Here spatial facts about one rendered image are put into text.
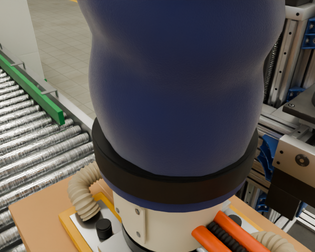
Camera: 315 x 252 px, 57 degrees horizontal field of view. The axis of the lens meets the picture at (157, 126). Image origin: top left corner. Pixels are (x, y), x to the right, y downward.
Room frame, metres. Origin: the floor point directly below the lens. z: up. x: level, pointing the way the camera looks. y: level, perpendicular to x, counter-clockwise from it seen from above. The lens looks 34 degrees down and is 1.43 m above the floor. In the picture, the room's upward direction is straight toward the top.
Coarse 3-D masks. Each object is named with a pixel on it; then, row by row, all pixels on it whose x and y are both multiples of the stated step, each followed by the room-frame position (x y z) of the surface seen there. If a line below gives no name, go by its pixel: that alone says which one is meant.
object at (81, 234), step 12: (108, 204) 0.40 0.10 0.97; (60, 216) 0.37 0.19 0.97; (72, 216) 0.37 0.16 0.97; (96, 216) 0.37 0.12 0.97; (108, 216) 0.37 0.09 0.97; (72, 228) 0.34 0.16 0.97; (84, 228) 0.34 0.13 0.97; (96, 228) 0.32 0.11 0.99; (108, 228) 0.32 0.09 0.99; (120, 228) 0.34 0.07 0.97; (72, 240) 0.33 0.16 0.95; (84, 240) 0.32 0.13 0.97; (96, 240) 0.32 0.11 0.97
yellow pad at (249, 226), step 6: (228, 210) 0.38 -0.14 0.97; (234, 210) 0.39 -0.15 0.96; (228, 216) 0.35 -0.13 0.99; (234, 216) 0.35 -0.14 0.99; (240, 216) 0.37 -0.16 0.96; (240, 222) 0.34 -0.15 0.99; (246, 222) 0.36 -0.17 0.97; (252, 222) 0.36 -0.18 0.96; (246, 228) 0.34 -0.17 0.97; (252, 228) 0.34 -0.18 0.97; (258, 228) 0.35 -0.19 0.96
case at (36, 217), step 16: (48, 192) 0.45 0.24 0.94; (64, 192) 0.45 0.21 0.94; (96, 192) 0.45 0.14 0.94; (112, 192) 0.45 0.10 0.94; (16, 208) 0.41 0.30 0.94; (32, 208) 0.41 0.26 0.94; (48, 208) 0.41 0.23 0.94; (64, 208) 0.41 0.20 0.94; (240, 208) 0.41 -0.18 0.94; (16, 224) 0.37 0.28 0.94; (32, 224) 0.37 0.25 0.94; (48, 224) 0.37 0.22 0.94; (272, 224) 0.37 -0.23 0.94; (32, 240) 0.33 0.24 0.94; (48, 240) 0.33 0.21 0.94; (64, 240) 0.33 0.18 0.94; (288, 240) 0.33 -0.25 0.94
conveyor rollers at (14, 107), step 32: (0, 96) 1.64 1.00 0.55; (0, 128) 1.29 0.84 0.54; (32, 128) 1.30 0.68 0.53; (64, 128) 1.32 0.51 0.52; (0, 160) 1.03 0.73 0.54; (32, 160) 1.03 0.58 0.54; (64, 160) 1.04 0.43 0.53; (0, 192) 0.85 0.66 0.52; (32, 192) 0.85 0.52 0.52; (0, 224) 0.68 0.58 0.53
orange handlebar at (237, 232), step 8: (216, 216) 0.28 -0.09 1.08; (224, 216) 0.28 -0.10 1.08; (224, 224) 0.27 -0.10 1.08; (232, 224) 0.26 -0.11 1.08; (192, 232) 0.25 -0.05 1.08; (200, 232) 0.25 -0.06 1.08; (208, 232) 0.25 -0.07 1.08; (232, 232) 0.25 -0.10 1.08; (240, 232) 0.25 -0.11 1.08; (200, 240) 0.24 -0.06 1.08; (208, 240) 0.24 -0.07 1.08; (216, 240) 0.24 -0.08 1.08; (240, 240) 0.24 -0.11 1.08; (248, 240) 0.24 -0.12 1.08; (256, 240) 0.24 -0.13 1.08; (208, 248) 0.23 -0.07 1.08; (216, 248) 0.23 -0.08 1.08; (224, 248) 0.23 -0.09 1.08; (248, 248) 0.23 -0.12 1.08; (256, 248) 0.23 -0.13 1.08; (264, 248) 0.23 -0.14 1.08
